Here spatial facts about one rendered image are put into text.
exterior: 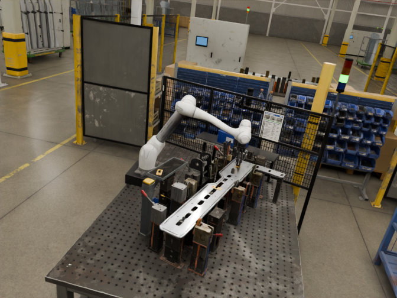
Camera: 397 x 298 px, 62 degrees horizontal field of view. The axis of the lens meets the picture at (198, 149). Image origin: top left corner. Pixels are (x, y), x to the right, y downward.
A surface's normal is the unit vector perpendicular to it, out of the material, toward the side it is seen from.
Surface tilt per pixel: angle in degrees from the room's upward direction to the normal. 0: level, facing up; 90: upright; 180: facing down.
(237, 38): 90
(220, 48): 90
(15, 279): 0
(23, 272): 0
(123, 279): 0
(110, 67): 91
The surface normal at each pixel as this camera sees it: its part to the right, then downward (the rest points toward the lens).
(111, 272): 0.12, -0.91
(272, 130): -0.47, 0.30
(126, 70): -0.22, 0.40
